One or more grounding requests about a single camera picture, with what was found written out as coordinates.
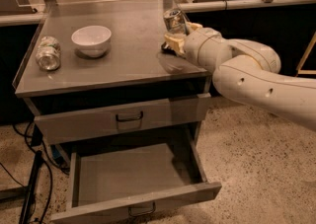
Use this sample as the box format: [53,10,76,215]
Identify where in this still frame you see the black floor cables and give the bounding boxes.
[0,120,71,224]

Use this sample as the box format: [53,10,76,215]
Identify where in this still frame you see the silver redbull can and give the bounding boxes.
[163,9,187,35]

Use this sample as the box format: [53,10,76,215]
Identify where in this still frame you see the green silver soda can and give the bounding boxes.
[36,37,61,71]

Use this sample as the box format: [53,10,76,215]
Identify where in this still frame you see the upper grey drawer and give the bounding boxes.
[35,93,210,144]

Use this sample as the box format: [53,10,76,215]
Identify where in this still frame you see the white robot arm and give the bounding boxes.
[165,22,316,131]

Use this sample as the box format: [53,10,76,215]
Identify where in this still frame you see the black metal stand leg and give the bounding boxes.
[19,151,42,224]

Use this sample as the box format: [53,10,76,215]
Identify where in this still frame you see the white ceramic bowl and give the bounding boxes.
[71,26,112,58]

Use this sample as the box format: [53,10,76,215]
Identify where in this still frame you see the yellow wooden easel frame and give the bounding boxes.
[296,32,316,76]

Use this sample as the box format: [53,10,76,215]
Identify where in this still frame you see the dark chocolate bar wrapper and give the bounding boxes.
[161,42,177,55]

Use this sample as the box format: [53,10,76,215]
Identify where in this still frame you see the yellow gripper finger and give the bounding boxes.
[164,33,186,56]
[186,22,201,34]

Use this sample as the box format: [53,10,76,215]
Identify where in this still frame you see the open middle drawer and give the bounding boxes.
[51,128,221,224]

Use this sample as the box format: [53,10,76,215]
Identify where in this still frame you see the grey metal drawer cabinet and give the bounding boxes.
[12,0,223,224]

